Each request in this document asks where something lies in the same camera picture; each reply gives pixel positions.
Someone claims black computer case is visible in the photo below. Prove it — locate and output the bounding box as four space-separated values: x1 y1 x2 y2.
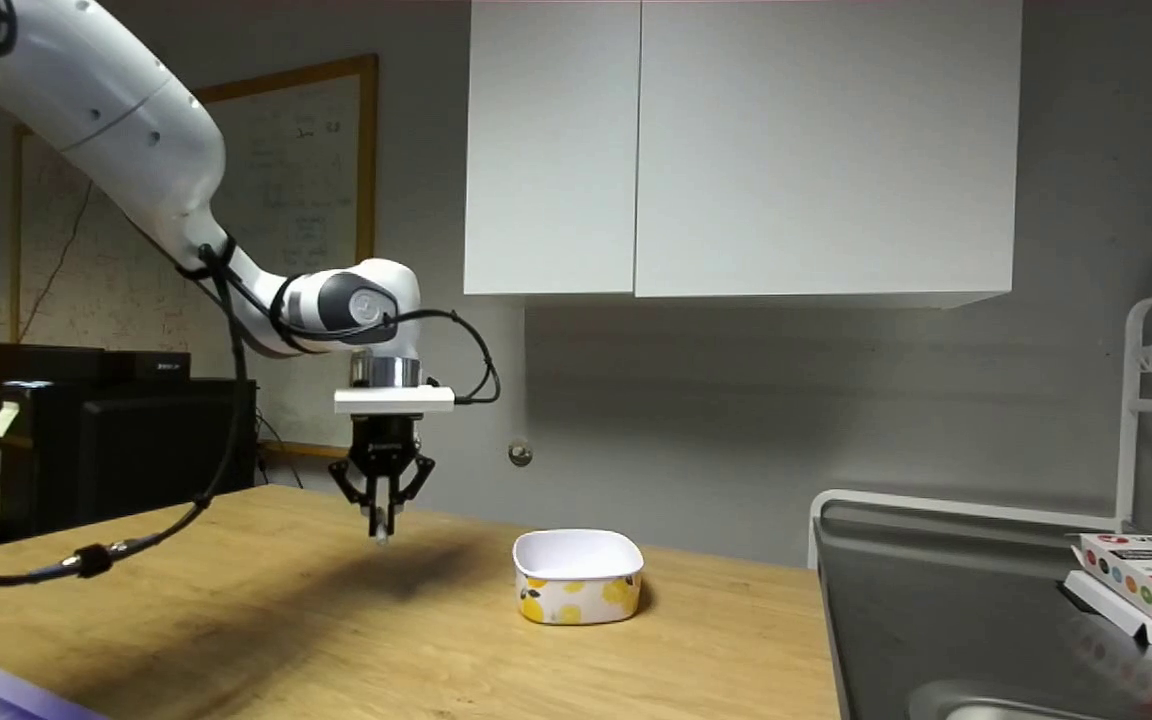
0 377 263 533

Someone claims wooden framed whiteboard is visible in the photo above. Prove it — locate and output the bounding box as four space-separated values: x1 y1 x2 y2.
10 52 382 352

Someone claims steel sink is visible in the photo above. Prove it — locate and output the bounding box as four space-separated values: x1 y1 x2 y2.
812 494 1152 720

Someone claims white wire dish rack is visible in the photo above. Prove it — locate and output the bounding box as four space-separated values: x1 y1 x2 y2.
807 280 1152 576

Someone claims white wall cabinet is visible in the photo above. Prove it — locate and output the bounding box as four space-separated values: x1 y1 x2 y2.
458 0 1024 304

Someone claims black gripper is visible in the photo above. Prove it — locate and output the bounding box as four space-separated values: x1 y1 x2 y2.
329 409 438 540

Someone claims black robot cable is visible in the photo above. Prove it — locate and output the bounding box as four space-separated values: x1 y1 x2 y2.
0 237 503 593

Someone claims red white box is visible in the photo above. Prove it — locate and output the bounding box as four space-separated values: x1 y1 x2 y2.
1059 529 1152 655

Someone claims white yellow bowl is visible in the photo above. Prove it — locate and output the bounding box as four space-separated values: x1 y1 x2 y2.
506 523 646 630

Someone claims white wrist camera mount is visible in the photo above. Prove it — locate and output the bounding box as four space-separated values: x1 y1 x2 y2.
332 384 458 416

